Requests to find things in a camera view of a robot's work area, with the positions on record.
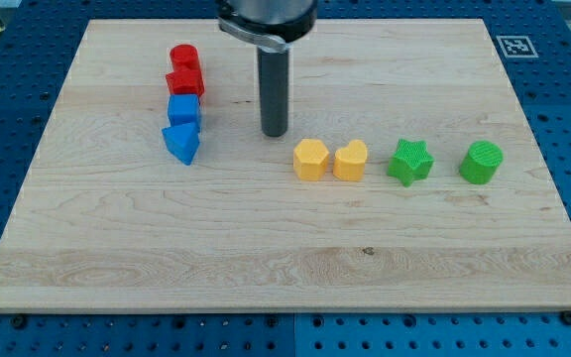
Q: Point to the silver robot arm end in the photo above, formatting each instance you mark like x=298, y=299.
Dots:
x=270, y=25

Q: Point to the blue triangle block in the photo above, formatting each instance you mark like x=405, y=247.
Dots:
x=182, y=141

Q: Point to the yellow hexagon block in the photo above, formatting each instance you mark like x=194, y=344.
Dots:
x=310, y=159

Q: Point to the yellow heart block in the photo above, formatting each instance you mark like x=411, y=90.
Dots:
x=350, y=161

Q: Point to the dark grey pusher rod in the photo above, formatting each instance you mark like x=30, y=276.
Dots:
x=273, y=91

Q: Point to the wooden board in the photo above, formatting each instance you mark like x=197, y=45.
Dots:
x=109, y=221

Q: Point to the blue cube block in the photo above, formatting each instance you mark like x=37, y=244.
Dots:
x=184, y=108

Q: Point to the green star block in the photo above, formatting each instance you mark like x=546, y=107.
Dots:
x=410, y=162

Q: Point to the red pentagon block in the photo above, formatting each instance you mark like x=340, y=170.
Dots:
x=185, y=81

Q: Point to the red cylinder block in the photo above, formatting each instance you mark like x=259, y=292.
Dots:
x=184, y=56

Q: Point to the green cylinder block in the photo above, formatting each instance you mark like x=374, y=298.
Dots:
x=481, y=162

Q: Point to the white fiducial marker tag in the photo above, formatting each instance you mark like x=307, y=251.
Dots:
x=517, y=47

